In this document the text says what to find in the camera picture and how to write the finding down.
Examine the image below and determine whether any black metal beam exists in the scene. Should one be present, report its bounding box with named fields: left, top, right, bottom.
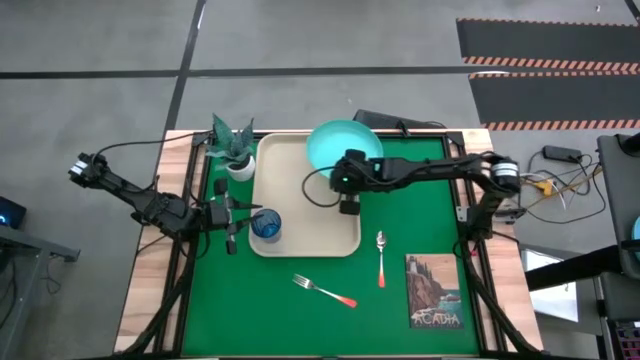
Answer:
left=524, top=243, right=626, bottom=292

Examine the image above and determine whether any black power adapter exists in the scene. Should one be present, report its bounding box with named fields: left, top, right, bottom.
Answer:
left=542, top=144, right=584, bottom=164

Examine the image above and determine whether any black computer blue light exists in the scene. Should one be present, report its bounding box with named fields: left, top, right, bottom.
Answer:
left=0, top=196, right=27, bottom=230

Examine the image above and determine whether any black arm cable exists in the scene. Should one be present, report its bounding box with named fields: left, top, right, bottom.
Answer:
left=300, top=165, right=351, bottom=209
left=92, top=130, right=214, bottom=159

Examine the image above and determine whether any blue translucent cup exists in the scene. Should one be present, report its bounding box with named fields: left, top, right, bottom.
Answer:
left=249, top=208, right=283, bottom=244

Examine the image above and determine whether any Acadia lighthouse postcard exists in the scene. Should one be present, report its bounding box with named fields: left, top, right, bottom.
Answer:
left=405, top=253, right=465, bottom=330

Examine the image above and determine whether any green felt mat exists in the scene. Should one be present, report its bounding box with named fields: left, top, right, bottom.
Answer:
left=180, top=137, right=481, bottom=357

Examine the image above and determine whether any dark equipment cabinet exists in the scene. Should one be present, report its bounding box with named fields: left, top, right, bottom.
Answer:
left=594, top=272, right=640, bottom=360

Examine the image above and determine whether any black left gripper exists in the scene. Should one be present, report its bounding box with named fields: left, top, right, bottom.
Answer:
left=198, top=177, right=264, bottom=257

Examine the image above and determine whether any black hazard-striped floor mat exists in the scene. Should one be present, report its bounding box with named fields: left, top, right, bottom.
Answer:
left=468, top=71, right=640, bottom=131
left=455, top=18, right=640, bottom=71

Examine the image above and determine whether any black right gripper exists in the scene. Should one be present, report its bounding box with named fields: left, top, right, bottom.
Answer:
left=329, top=148, right=376, bottom=217

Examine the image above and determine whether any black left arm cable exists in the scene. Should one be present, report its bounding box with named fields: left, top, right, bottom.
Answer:
left=92, top=130, right=214, bottom=159

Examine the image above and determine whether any black case behind table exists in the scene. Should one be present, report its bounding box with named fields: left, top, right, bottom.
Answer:
left=352, top=108, right=448, bottom=132

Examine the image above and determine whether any teal plastic plate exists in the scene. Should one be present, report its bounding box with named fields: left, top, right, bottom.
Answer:
left=305, top=119, right=385, bottom=180

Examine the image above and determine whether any black aluminium table frame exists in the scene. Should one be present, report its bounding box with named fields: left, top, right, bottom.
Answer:
left=154, top=129, right=541, bottom=360

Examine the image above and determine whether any grey metal desk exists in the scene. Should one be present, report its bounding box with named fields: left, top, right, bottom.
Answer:
left=0, top=224, right=81, bottom=360

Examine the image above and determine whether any white board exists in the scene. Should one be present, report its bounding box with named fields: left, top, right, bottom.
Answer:
left=519, top=247, right=580, bottom=324

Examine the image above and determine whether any beige plastic tray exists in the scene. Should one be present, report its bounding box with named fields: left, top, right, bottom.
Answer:
left=248, top=132, right=362, bottom=259

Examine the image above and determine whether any metal spoon orange handle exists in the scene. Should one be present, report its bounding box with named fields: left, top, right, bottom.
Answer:
left=375, top=230, right=388, bottom=290

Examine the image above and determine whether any dark grey chair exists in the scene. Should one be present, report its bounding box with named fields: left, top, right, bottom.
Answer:
left=596, top=130, right=640, bottom=281

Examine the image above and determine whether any artificial plant white pot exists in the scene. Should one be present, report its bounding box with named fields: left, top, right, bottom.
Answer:
left=204, top=113, right=257, bottom=183

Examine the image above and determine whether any metal fork orange handle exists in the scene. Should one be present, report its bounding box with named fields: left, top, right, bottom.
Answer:
left=292, top=273, right=359, bottom=310

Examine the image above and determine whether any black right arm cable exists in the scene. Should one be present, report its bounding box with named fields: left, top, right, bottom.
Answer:
left=300, top=165, right=351, bottom=209

